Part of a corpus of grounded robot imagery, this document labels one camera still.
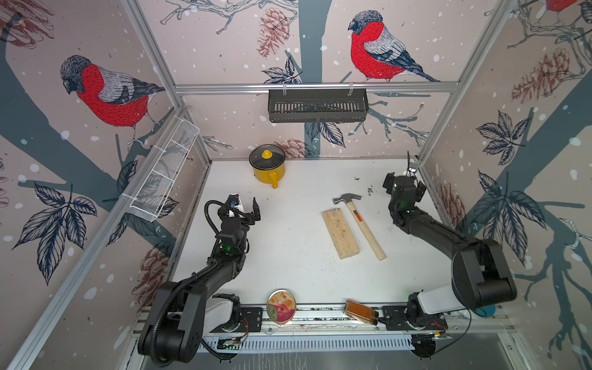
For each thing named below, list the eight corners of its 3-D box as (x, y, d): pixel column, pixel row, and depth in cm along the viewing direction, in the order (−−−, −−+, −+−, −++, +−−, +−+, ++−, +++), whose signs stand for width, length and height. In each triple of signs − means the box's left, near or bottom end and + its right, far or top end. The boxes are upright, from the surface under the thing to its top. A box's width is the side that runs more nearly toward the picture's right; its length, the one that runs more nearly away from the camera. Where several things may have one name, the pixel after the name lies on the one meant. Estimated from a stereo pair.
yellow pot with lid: (250, 189, 110) (245, 173, 100) (255, 160, 122) (251, 143, 113) (283, 189, 110) (281, 173, 100) (285, 160, 122) (284, 143, 113)
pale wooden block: (339, 259, 88) (341, 256, 85) (321, 215, 101) (322, 211, 98) (358, 253, 90) (360, 250, 87) (338, 211, 103) (339, 206, 100)
